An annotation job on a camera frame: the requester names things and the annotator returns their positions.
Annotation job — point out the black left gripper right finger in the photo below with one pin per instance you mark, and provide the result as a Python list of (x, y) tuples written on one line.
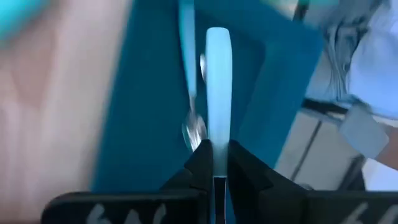
[(280, 205)]

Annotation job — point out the person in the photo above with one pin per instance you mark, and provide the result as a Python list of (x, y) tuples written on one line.
[(373, 62)]

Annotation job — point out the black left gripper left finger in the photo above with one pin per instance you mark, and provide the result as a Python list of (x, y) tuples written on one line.
[(186, 205)]

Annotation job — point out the person's forearm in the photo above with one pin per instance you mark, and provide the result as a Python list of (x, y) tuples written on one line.
[(391, 149)]

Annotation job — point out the dark blue plastic tray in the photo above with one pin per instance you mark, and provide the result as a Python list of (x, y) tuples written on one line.
[(149, 93)]

